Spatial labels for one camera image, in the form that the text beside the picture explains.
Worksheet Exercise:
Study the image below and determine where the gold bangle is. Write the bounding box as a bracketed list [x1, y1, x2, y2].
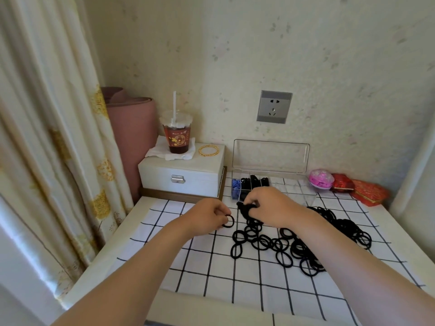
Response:
[198, 144, 220, 158]

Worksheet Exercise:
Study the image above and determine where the person's left forearm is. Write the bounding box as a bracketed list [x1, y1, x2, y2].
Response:
[51, 217, 204, 326]

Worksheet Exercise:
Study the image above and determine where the grey wall socket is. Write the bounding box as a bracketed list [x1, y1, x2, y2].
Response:
[256, 90, 293, 125]

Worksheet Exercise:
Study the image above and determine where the white black-checked cloth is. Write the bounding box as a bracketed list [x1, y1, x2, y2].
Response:
[117, 199, 426, 321]

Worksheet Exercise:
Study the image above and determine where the large red gift box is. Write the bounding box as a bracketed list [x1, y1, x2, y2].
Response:
[350, 179, 390, 205]

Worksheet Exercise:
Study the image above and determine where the clear plastic organizer box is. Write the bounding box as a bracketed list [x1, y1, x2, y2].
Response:
[231, 139, 319, 206]

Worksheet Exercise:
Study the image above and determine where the pink rolled mat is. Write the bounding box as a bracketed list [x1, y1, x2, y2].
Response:
[100, 86, 159, 205]

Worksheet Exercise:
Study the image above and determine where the pink round case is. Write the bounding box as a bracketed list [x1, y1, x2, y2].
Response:
[308, 168, 336, 191]

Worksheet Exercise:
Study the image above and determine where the cream patterned curtain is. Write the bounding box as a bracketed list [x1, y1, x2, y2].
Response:
[0, 0, 135, 302]

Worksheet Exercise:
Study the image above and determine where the person's left hand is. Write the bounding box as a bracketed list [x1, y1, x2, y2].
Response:
[184, 198, 236, 237]

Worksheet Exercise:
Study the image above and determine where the white paper tissue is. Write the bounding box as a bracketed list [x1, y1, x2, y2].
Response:
[145, 135, 196, 162]

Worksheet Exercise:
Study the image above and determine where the pile of black hair ties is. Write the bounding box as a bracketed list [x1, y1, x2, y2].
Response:
[231, 206, 373, 277]

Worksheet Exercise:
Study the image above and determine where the sorted black hair ties group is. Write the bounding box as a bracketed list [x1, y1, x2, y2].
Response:
[241, 174, 271, 191]

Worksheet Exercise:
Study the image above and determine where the bunch of black elastic bands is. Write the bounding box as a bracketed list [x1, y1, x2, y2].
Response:
[237, 201, 264, 224]

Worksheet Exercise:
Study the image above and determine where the person's right forearm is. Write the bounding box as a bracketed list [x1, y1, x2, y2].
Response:
[292, 210, 435, 326]

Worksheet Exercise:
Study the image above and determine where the person's right hand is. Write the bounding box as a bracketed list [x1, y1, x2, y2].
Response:
[242, 186, 308, 230]

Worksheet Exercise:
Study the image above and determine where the plastic drink cup red label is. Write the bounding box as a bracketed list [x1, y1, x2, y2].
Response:
[159, 110, 193, 155]

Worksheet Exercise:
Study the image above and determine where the small red gift box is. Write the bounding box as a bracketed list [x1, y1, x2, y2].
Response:
[330, 173, 356, 194]

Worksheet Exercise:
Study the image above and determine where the white jewelry box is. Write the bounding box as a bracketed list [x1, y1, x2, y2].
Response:
[138, 135, 226, 198]

